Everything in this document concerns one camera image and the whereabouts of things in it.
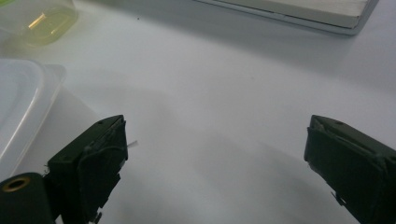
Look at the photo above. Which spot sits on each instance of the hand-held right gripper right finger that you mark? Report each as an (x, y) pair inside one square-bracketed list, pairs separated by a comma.
[(348, 168)]

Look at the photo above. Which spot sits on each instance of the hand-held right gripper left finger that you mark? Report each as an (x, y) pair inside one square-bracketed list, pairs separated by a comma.
[(93, 161)]

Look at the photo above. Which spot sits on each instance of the white plastic container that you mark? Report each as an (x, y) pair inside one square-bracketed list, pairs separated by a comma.
[(21, 105)]

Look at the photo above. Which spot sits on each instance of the green translucent plastic container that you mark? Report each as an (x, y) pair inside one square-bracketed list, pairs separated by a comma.
[(49, 29)]

